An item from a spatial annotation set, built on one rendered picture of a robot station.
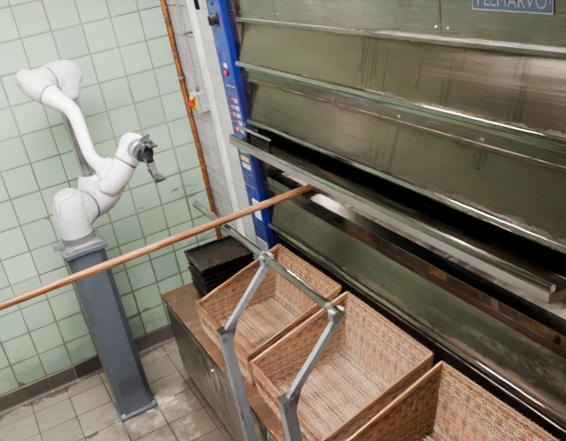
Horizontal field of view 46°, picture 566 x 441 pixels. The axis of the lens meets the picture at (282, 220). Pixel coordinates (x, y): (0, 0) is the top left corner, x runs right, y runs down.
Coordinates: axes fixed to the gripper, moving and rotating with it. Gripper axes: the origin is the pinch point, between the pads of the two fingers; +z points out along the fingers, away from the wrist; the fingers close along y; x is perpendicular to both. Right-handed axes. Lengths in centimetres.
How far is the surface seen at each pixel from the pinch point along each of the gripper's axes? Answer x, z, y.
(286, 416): 4, 93, 58
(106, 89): -12, -117, -10
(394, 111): -56, 80, -18
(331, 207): -57, 28, 31
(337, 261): -53, 32, 53
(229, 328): 1, 44, 54
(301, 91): -55, 21, -16
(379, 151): -55, 70, -3
